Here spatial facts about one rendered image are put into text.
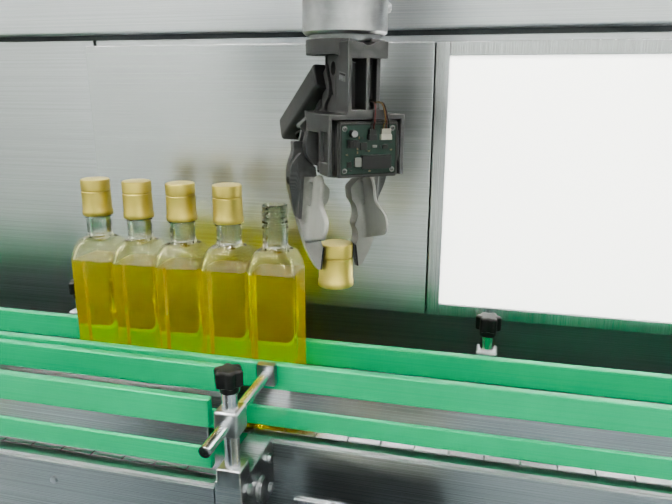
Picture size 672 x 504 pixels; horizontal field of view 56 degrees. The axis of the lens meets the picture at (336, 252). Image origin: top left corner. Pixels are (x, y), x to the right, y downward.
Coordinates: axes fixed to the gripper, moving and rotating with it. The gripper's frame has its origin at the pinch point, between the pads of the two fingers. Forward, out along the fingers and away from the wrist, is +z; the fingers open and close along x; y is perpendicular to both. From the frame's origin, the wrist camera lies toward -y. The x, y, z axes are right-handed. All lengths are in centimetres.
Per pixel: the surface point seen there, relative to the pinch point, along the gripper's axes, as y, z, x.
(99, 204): -22.8, -2.1, -21.5
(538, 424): 9.3, 18.1, 19.2
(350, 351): -9.0, 15.4, 5.5
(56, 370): -21.3, 17.7, -28.2
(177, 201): -15.9, -3.2, -13.2
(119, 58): -35.6, -19.3, -17.2
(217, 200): -13.2, -3.5, -9.2
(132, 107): -34.9, -13.0, -16.1
